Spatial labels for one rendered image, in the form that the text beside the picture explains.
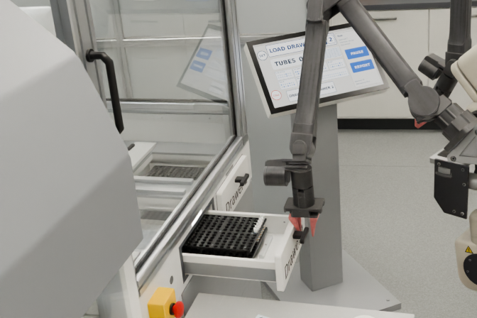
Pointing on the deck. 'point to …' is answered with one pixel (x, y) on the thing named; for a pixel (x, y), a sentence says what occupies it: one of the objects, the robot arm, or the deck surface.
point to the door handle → (109, 84)
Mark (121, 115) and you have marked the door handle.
